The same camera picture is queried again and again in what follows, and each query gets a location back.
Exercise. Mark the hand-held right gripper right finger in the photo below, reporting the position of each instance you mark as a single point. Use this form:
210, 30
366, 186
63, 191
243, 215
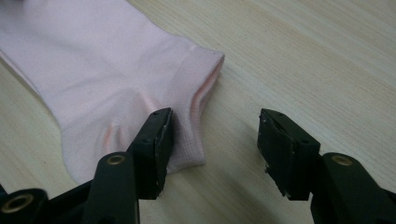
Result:
286, 155

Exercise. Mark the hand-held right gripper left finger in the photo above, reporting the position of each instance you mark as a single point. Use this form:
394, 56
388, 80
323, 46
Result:
154, 155

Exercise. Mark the pink sock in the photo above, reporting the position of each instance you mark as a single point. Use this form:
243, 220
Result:
102, 68

